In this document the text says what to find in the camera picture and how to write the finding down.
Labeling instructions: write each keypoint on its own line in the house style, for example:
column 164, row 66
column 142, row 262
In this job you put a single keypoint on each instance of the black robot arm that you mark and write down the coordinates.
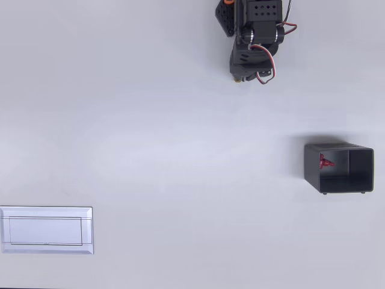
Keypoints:
column 261, row 21

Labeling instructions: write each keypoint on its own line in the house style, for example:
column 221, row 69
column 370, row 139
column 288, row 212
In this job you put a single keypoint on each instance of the black orange robot base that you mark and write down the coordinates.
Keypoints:
column 225, row 18

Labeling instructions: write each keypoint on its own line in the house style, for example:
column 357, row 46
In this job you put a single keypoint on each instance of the white rectangular tray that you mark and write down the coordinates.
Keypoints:
column 45, row 230

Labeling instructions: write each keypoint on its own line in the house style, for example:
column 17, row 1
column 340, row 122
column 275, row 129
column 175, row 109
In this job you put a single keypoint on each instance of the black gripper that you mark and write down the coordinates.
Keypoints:
column 244, row 74

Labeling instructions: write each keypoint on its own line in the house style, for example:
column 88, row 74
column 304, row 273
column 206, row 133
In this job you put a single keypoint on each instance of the black box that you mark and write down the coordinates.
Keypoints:
column 335, row 177

